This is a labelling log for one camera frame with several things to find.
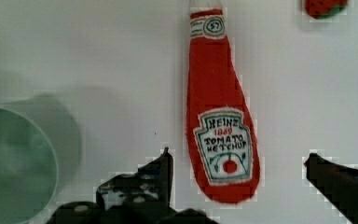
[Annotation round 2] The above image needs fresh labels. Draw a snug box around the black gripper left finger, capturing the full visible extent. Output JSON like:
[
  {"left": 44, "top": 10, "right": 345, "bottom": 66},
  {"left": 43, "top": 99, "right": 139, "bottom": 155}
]
[{"left": 96, "top": 147, "right": 173, "bottom": 210}]

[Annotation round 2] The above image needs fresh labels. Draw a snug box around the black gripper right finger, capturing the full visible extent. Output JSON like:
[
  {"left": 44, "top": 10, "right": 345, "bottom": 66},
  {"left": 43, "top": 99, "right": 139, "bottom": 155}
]
[{"left": 304, "top": 153, "right": 358, "bottom": 224}]

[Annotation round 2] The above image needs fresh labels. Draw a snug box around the red plush ketchup bottle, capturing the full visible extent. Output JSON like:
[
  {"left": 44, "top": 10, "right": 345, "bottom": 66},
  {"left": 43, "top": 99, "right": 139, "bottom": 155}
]
[{"left": 186, "top": 0, "right": 260, "bottom": 204}]

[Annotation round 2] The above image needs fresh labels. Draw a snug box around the green metal cup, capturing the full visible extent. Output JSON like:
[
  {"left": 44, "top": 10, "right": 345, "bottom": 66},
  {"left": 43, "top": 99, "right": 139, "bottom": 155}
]
[{"left": 0, "top": 95, "right": 81, "bottom": 224}]

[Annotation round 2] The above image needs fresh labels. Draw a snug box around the red plush strawberry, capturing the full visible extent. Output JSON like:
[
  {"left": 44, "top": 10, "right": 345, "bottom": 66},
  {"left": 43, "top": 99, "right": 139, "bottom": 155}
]
[{"left": 304, "top": 0, "right": 349, "bottom": 20}]

